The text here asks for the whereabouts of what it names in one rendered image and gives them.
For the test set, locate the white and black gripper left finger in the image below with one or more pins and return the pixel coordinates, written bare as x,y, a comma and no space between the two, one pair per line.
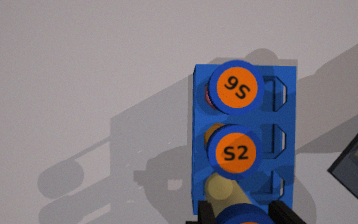
205,214

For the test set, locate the blue tube rack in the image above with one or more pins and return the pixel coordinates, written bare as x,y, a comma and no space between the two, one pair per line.
265,186

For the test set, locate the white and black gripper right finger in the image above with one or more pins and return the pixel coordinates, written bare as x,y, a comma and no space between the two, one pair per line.
280,213

